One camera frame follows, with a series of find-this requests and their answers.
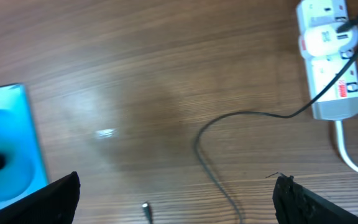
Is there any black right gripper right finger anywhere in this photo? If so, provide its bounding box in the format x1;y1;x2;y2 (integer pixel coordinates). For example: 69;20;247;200
273;174;358;224

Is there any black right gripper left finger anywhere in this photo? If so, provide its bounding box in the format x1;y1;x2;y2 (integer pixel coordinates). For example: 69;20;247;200
0;171;81;224

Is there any blue screen smartphone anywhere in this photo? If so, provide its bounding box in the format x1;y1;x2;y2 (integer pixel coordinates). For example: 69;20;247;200
0;83;48;210

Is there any black usb charging cable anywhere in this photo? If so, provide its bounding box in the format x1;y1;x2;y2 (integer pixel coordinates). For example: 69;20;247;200
141;7;358;224

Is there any white usb charger adapter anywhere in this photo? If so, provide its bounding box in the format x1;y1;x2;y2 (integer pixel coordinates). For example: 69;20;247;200
298;22;358;60

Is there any white power strip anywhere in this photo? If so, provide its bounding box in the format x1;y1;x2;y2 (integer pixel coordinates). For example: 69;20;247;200
296;0;358;120

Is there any white power strip cord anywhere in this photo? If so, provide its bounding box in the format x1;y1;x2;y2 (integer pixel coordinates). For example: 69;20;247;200
334;119;358;180

